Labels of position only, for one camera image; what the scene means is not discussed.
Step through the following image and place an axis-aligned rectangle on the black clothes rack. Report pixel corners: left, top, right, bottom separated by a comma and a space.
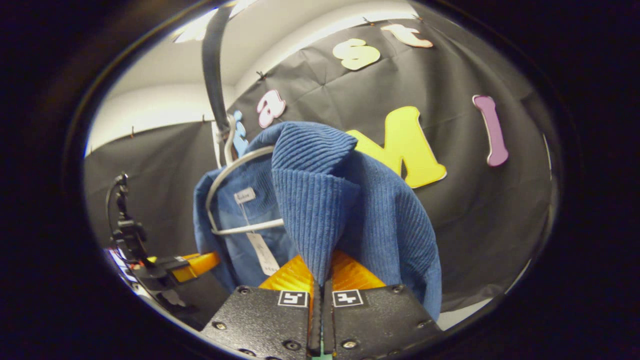
201, 4, 237, 136

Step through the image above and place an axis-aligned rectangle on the blue corduroy jacket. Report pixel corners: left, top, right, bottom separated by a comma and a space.
193, 121, 443, 321

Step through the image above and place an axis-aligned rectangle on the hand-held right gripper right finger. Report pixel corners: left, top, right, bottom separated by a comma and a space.
322, 250, 444, 360

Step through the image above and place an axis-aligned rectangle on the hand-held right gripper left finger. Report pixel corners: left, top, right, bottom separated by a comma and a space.
200, 254, 322, 360

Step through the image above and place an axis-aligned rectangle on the large ceiling light panel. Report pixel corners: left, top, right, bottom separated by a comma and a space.
172, 0, 257, 44

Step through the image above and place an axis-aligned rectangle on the white hanger with wrapped hook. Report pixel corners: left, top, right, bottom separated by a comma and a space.
205, 114, 287, 236

